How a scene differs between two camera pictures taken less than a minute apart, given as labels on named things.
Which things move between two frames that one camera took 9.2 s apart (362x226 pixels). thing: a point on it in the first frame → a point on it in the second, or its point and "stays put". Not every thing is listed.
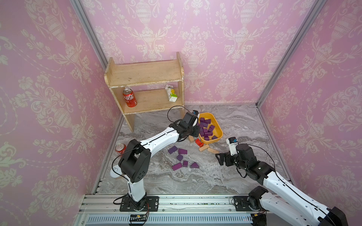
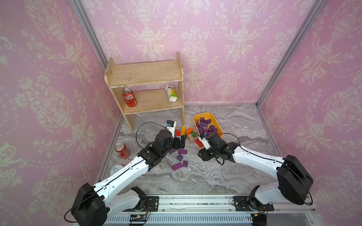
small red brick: (199, 143) stays put
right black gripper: (228, 156) → (203, 155)
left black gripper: (197, 133) → (177, 140)
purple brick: (179, 157) stays put
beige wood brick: (191, 138) stays put
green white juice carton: (171, 93) stays put
